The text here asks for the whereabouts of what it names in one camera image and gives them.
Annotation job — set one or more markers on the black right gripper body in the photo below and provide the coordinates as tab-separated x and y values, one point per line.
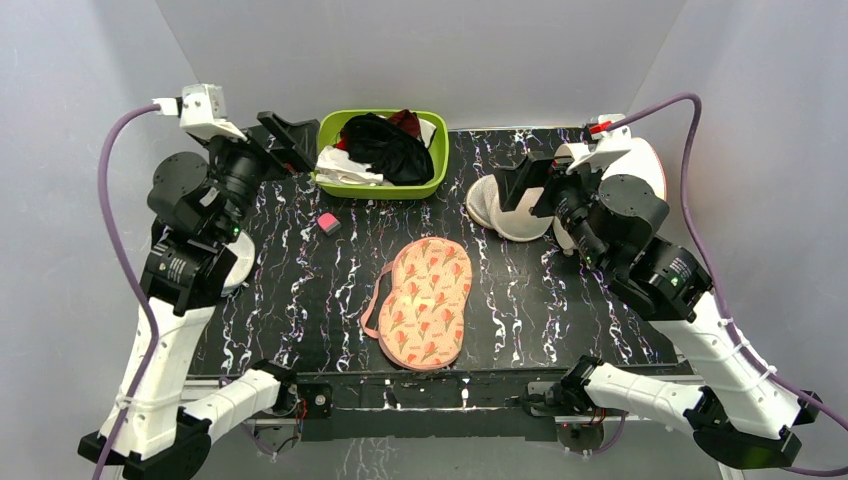
548	188

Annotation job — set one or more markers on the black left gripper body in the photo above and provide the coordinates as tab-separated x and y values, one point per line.
242	168

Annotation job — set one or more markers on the black bra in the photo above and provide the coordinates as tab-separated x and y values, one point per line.
402	160

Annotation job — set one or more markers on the floral mesh laundry bag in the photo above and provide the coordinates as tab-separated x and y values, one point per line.
420	325

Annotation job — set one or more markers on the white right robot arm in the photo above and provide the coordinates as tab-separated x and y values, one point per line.
738	416

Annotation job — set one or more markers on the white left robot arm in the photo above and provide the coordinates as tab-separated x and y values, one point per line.
199	253

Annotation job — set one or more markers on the white mesh laundry bag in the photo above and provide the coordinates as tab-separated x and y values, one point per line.
483	207

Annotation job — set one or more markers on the grey round mesh laundry bag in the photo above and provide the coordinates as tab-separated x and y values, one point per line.
245	251

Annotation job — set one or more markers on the green plastic basin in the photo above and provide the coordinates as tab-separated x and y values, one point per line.
329	135

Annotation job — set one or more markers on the white crumpled garment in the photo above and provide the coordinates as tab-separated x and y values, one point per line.
334	166

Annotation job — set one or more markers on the white cylindrical drum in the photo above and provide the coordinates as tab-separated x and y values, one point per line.
642	162

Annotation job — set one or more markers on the small pink block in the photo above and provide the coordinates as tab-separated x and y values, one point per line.
328	223

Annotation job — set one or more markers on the dark red white garment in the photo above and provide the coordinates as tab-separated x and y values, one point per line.
411	123

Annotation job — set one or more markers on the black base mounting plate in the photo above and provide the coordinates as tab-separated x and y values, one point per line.
440	404

